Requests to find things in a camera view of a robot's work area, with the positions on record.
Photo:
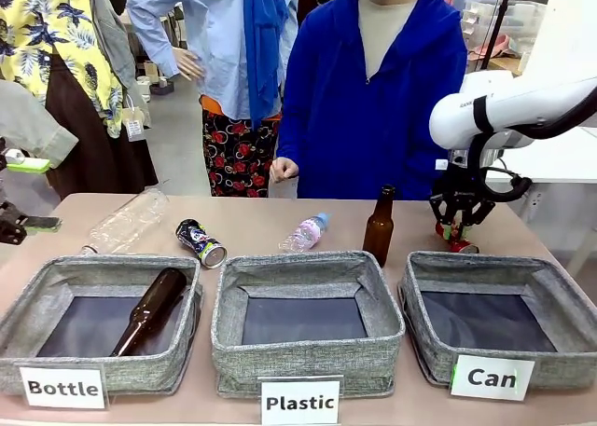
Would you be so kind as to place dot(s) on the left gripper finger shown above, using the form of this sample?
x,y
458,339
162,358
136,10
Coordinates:
x,y
30,166
42,224

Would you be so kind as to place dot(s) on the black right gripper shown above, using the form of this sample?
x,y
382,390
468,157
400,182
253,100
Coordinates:
x,y
462,188

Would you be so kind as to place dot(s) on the crushed red can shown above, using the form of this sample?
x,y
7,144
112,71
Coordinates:
x,y
459,245

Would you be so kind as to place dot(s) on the large clear plastic bottle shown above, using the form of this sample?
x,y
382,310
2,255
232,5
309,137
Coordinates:
x,y
128,223

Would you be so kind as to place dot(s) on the small pink-label plastic bottle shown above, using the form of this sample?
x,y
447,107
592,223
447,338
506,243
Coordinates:
x,y
305,234

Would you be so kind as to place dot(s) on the dark blue printed can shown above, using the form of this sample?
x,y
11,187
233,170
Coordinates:
x,y
200,242

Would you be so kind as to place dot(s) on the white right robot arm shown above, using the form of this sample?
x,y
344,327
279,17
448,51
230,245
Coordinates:
x,y
513,104

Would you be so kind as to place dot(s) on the grey fabric bottle basket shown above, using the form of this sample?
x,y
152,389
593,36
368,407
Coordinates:
x,y
28,305

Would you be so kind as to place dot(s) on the grey fabric can basket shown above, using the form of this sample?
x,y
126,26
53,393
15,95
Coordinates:
x,y
569,305

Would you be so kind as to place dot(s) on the white Can label sign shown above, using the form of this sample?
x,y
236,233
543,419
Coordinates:
x,y
492,378

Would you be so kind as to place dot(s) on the grey fabric plastic basket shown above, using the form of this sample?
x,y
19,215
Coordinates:
x,y
303,365

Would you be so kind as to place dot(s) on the blue hoodie person's right hand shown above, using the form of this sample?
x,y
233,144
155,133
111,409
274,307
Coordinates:
x,y
283,169

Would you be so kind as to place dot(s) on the light blue shirt person's hand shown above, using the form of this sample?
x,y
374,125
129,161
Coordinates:
x,y
189,64

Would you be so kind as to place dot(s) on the grey sleeved arm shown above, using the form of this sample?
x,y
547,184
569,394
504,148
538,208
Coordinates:
x,y
28,123

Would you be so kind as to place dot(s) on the brown glass bottle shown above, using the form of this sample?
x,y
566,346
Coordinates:
x,y
149,311
379,232

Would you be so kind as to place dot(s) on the white side table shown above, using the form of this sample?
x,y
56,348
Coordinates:
x,y
559,165

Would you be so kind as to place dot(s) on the white paper hang tag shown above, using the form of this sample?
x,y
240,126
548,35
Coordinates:
x,y
134,124

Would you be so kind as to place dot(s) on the person in yellow floral shirt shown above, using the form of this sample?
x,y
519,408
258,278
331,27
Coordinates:
x,y
51,48

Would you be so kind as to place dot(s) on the person in blue hoodie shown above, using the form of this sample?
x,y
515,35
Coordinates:
x,y
354,118

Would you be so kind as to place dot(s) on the grey hanging garment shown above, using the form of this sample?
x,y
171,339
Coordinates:
x,y
114,39

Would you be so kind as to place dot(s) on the white Bottle label sign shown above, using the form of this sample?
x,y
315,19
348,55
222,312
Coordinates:
x,y
63,388

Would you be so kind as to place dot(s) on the black slanted pole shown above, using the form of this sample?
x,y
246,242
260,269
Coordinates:
x,y
501,20

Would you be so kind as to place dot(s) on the clear plastic storage box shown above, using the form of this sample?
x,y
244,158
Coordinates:
x,y
508,20

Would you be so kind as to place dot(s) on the person in light blue shirt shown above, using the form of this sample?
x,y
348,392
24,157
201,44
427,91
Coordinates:
x,y
219,48

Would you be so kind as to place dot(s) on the white Plastic label sign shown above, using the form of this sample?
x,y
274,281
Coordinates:
x,y
301,402

